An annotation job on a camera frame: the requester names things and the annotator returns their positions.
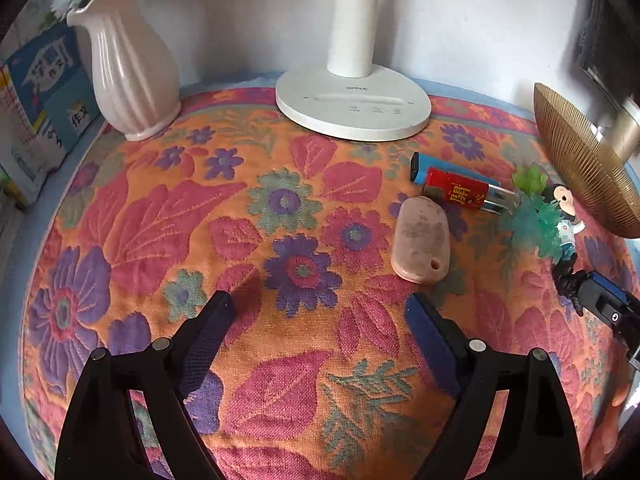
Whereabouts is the black monitor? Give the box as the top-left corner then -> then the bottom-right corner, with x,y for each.
575,0 -> 640,111

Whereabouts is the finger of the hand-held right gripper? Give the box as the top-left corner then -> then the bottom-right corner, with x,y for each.
591,270 -> 640,317
580,277 -> 640,348

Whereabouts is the white ribbed ceramic vase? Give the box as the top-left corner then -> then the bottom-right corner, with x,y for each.
66,0 -> 182,142

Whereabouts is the blue lighter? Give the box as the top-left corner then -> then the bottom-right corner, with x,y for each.
410,151 -> 501,187

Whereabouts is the floral woven tablecloth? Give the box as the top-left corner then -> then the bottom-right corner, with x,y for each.
20,85 -> 636,480

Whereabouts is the black haired small figurine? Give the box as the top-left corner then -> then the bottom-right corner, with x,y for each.
542,184 -> 587,266

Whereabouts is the teal plastic toy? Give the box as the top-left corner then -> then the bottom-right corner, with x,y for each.
507,194 -> 563,263

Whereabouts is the white desk lamp base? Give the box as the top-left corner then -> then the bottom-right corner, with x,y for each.
275,0 -> 432,142

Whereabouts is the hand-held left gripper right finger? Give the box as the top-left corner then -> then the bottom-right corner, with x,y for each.
404,292 -> 583,480

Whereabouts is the red lighter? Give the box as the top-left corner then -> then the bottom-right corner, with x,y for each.
422,169 -> 522,217

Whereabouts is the small black clip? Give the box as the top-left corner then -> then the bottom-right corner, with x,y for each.
551,254 -> 590,317

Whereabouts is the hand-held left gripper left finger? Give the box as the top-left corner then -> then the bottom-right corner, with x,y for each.
54,290 -> 237,480

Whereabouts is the blue cover workbook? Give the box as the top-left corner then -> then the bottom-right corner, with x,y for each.
5,25 -> 101,171

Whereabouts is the golden ribbed bowl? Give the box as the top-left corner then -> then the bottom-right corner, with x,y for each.
533,82 -> 640,239

